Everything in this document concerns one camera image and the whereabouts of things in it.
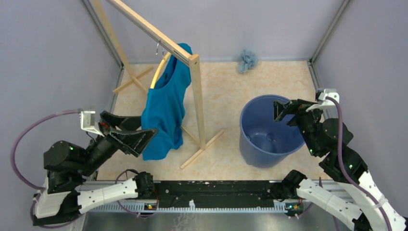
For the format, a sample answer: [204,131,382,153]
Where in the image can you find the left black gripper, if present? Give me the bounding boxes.
[77,110,160,176]

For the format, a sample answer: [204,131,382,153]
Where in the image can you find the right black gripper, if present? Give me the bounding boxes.
[271,98,327,155]

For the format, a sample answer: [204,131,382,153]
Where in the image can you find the blue plastic trash bin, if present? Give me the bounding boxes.
[239,95,305,168]

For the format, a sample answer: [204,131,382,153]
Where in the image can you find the light blue trash bag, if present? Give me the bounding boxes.
[238,50,258,74]

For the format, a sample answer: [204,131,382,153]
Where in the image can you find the wooden clothes rack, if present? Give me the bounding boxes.
[90,0,225,170]

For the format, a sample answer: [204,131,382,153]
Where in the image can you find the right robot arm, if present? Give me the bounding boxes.
[273,97,408,231]

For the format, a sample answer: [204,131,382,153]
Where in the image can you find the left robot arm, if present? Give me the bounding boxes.
[31,109,158,227]

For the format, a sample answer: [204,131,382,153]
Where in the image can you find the blue t-shirt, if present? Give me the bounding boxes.
[141,55,191,161]

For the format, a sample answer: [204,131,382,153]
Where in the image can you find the yellow clothes hanger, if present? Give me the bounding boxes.
[150,52,171,89]

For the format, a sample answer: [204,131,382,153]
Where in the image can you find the metal hook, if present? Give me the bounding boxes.
[155,41,166,57]

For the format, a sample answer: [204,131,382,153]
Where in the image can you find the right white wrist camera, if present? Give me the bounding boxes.
[306,89,340,112]

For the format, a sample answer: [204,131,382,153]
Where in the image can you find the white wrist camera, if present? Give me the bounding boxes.
[80,109,103,136]
[306,89,340,112]

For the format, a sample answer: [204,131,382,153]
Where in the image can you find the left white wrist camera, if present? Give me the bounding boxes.
[80,109,103,136]

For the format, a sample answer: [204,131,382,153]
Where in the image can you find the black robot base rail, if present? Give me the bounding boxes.
[137,180,302,209]

